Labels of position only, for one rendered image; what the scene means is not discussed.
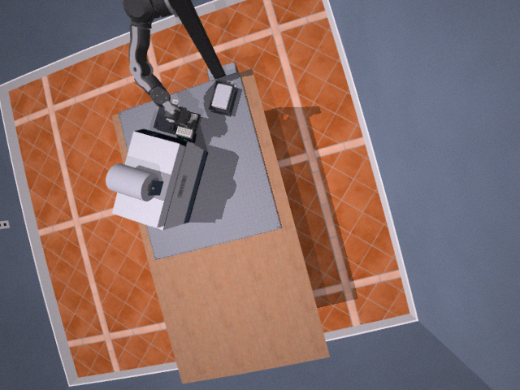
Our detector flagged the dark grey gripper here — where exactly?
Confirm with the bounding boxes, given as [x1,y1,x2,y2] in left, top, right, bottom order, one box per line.
[170,107,197,132]

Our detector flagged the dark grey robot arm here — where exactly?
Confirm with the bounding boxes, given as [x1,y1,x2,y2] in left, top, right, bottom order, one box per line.
[123,0,180,123]

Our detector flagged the grey roll on bracket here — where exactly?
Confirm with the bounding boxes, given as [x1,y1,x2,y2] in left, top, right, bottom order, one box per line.
[106,163,159,202]

